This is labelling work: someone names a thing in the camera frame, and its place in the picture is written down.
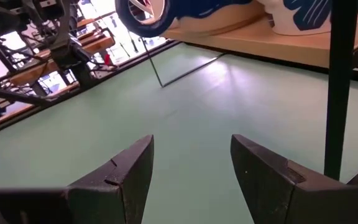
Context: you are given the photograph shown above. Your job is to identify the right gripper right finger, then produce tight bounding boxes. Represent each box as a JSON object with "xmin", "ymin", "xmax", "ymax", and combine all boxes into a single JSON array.
[{"xmin": 230, "ymin": 133, "xmax": 358, "ymax": 224}]

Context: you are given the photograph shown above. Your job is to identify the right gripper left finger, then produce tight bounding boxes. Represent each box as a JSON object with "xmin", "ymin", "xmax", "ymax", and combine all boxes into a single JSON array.
[{"xmin": 65, "ymin": 134, "xmax": 155, "ymax": 224}]

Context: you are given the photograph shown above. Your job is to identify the white mug blue flowers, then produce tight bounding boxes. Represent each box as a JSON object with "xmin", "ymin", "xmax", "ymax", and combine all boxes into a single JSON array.
[{"xmin": 256, "ymin": 0, "xmax": 358, "ymax": 37}]

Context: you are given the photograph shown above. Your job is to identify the wide dark blue mug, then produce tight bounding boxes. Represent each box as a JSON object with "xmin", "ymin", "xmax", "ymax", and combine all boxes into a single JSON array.
[{"xmin": 114, "ymin": 0, "xmax": 254, "ymax": 38}]

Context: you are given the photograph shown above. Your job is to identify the green table mat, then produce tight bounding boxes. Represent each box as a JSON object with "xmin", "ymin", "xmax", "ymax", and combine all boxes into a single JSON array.
[{"xmin": 0, "ymin": 42, "xmax": 358, "ymax": 224}]

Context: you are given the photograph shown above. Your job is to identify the wooden shelf black legs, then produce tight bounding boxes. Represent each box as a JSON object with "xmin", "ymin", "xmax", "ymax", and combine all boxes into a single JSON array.
[{"xmin": 140, "ymin": 0, "xmax": 358, "ymax": 182}]

